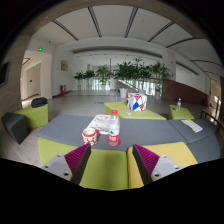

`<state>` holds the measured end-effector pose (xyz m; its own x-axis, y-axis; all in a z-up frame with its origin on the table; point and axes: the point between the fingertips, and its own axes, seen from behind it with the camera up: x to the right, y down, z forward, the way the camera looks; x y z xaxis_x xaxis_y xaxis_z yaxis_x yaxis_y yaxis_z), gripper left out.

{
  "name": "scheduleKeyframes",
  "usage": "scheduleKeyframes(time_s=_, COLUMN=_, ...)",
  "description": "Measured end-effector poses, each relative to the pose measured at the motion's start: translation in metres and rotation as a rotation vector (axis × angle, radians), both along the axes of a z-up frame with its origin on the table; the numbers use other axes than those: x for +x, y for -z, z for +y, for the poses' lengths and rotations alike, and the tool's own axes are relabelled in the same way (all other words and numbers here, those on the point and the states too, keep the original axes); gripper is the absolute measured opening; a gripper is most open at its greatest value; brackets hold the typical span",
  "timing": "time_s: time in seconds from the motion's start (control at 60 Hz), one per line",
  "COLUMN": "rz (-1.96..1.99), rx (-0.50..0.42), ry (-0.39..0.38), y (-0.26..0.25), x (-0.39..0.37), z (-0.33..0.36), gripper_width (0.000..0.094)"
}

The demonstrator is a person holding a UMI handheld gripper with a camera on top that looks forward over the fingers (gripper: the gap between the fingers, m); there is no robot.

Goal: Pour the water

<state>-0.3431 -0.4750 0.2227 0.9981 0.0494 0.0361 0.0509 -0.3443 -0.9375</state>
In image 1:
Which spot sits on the low green table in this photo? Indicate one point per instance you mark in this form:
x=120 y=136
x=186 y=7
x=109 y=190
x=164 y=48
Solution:
x=146 y=115

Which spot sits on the colourful printed magazine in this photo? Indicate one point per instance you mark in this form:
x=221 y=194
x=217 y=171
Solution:
x=100 y=122

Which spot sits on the large green ottoman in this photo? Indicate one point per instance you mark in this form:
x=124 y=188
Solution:
x=35 y=117

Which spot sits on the green exit sign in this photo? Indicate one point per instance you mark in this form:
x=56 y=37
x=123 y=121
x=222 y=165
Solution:
x=40 y=49

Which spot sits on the white yellow pamphlet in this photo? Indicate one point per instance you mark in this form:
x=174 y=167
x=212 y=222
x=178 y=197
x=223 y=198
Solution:
x=191 y=126

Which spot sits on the dark wooden chair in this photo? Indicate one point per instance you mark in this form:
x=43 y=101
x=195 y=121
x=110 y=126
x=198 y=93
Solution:
x=213 y=115

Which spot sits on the flat round red coaster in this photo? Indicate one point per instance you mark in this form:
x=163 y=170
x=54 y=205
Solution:
x=119 y=142

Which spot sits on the black bag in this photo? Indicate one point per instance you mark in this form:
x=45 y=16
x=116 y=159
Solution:
x=39 y=102

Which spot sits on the small green ottoman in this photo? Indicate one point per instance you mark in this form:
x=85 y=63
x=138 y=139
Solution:
x=181 y=115

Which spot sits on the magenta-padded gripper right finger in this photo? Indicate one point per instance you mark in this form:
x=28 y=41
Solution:
x=146 y=159

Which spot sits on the clear red-capped water bottle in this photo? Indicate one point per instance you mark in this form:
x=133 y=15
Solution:
x=113 y=131

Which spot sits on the brown wall plaque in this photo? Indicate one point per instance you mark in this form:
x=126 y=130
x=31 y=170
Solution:
x=64 y=65

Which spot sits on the small clear water bottle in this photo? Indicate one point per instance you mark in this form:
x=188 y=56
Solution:
x=179 y=105

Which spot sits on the white plant pot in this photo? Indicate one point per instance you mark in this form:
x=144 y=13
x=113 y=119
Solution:
x=123 y=93

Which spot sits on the white red blue geometric box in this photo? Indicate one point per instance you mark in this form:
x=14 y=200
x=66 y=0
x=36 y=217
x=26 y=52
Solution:
x=136 y=101

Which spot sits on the row of green potted plants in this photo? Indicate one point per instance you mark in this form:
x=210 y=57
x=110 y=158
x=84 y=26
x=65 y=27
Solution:
x=126 y=71

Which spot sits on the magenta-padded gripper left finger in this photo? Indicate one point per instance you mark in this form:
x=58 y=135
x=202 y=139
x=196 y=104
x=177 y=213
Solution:
x=77 y=159

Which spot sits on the red and white mug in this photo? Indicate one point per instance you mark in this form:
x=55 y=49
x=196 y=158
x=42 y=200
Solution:
x=89 y=137

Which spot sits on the red fire extinguisher cabinet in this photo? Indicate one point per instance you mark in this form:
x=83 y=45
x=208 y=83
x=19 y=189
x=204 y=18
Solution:
x=62 y=90

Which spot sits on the green seat cushion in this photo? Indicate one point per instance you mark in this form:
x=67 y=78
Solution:
x=106 y=166

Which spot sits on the dark grey armchair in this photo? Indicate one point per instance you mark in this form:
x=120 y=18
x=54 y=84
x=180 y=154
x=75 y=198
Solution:
x=14 y=128

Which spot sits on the black wall screen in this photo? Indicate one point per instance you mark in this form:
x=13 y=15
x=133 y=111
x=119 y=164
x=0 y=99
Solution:
x=4 y=74

